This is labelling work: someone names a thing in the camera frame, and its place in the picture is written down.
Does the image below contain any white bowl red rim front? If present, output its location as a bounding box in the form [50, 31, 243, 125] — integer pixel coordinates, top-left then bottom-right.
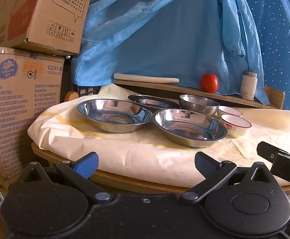
[220, 114, 252, 138]

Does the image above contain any white bowl red rim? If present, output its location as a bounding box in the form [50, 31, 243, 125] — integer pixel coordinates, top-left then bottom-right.
[220, 114, 252, 138]
[217, 106, 243, 118]

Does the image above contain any steel plate front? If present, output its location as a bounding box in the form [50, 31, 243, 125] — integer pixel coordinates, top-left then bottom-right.
[152, 109, 228, 148]

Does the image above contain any steel plate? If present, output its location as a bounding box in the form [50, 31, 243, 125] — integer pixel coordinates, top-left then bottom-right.
[152, 109, 228, 148]
[77, 99, 152, 133]
[128, 94, 180, 112]

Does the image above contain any white bowl red rim back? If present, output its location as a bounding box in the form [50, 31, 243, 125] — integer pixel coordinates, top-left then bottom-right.
[217, 106, 243, 118]

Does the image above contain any deep steel bowl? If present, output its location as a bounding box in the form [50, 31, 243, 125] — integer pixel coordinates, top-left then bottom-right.
[179, 94, 219, 116]

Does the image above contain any steel plate back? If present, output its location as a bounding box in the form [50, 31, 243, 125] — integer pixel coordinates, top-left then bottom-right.
[128, 94, 180, 112]

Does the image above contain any cream paper table cover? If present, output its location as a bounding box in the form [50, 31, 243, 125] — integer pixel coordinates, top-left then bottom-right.
[28, 97, 290, 187]

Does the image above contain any wooden shelf board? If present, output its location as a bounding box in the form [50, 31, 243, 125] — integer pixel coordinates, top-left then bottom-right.
[114, 80, 285, 109]

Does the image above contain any black plastic crate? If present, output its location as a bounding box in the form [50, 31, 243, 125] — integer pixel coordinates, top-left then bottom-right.
[60, 56, 101, 103]

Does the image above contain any red tomato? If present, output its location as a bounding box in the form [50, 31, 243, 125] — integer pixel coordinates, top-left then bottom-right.
[200, 73, 219, 93]

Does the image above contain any white thermos cup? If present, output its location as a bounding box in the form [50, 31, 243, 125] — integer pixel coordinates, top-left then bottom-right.
[240, 71, 257, 101]

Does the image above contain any white rolling pin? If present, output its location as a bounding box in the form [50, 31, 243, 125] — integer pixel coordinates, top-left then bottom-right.
[114, 73, 180, 84]

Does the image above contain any lower Vinda cardboard box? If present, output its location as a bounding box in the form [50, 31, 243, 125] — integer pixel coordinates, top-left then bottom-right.
[0, 46, 64, 188]

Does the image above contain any blue hanging coat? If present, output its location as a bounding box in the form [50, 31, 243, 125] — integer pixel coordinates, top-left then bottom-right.
[71, 0, 269, 104]

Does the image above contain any upper cardboard box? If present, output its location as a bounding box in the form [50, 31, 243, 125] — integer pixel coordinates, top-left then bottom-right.
[0, 0, 90, 56]

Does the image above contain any blue dotted curtain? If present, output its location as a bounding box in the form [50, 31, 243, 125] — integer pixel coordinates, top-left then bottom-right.
[247, 0, 290, 111]

